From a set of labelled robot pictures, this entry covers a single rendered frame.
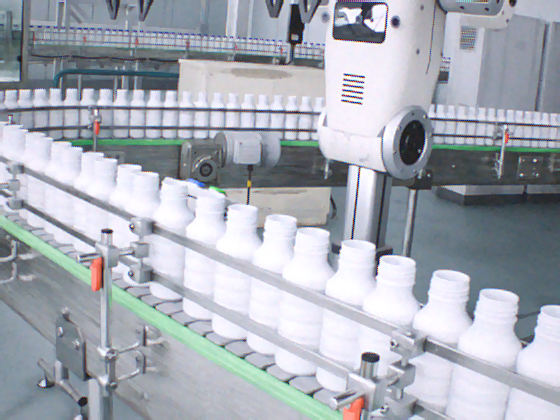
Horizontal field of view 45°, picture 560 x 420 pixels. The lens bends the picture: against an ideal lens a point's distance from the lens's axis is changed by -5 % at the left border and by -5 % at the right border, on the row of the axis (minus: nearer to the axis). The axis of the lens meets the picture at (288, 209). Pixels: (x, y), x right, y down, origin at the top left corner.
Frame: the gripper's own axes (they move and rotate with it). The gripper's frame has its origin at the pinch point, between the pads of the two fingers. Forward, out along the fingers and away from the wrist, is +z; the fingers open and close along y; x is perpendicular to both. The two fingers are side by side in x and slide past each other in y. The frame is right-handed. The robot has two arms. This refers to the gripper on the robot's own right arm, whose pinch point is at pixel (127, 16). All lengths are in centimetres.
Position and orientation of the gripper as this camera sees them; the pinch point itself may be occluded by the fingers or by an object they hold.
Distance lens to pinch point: 138.8
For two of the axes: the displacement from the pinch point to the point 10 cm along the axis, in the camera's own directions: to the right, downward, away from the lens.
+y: -7.2, 1.0, -6.9
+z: -0.9, 9.7, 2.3
